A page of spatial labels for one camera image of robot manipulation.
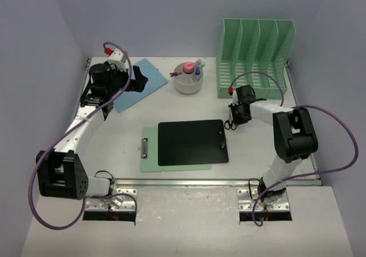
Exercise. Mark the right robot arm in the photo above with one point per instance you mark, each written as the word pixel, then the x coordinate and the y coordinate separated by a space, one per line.
pixel 293 132

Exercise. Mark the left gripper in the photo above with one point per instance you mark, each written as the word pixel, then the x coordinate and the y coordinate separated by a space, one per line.
pixel 130 79

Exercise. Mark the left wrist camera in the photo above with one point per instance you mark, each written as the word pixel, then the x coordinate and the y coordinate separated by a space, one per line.
pixel 116 57

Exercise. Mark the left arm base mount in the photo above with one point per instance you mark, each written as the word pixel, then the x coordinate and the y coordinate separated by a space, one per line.
pixel 120 205

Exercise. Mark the green clipboard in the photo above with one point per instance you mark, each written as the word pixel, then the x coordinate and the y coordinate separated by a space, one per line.
pixel 149 155

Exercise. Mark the purple highlighter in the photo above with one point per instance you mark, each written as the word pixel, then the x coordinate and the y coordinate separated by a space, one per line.
pixel 197 63

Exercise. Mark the green highlighter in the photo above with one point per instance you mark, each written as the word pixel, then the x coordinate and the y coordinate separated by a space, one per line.
pixel 202 65

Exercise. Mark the green file rack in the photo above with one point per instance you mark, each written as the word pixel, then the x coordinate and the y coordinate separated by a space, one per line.
pixel 254 52

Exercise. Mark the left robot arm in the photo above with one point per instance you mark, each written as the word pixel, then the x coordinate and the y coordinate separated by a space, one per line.
pixel 61 173

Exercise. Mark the black clipboard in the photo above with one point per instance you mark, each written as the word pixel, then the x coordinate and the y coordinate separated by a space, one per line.
pixel 192 143

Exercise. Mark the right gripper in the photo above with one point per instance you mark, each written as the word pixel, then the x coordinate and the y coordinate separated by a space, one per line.
pixel 238 121

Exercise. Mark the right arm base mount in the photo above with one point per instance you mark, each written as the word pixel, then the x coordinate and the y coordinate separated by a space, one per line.
pixel 278 210

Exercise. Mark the pink glue bottle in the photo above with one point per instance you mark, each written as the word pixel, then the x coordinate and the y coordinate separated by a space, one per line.
pixel 188 68

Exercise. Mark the black handled scissors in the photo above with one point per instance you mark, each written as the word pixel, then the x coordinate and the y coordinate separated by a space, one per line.
pixel 229 123

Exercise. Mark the white round desk organizer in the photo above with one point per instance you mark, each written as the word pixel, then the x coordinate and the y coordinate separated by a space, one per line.
pixel 186 83

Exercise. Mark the blue clipboard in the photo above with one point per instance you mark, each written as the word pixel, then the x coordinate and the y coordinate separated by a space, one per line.
pixel 155 81

